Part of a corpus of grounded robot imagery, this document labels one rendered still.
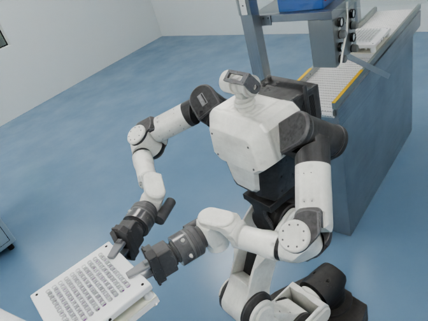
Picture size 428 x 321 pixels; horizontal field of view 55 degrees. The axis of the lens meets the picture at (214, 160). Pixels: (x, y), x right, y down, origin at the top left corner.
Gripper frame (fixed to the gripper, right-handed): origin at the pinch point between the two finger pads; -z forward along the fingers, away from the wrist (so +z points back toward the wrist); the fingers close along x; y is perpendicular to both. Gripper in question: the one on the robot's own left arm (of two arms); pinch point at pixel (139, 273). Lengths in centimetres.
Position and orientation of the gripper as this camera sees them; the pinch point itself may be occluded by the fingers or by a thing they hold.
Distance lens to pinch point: 111.8
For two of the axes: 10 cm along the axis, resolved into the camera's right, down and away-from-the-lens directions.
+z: 8.3, -4.4, 3.3
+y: -5.0, -3.5, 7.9
